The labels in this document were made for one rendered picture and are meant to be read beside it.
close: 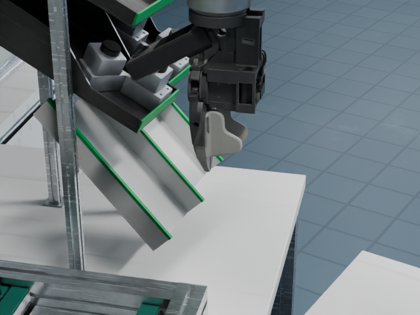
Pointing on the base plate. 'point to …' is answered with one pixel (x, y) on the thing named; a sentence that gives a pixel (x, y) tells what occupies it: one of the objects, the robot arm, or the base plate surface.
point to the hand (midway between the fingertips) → (202, 160)
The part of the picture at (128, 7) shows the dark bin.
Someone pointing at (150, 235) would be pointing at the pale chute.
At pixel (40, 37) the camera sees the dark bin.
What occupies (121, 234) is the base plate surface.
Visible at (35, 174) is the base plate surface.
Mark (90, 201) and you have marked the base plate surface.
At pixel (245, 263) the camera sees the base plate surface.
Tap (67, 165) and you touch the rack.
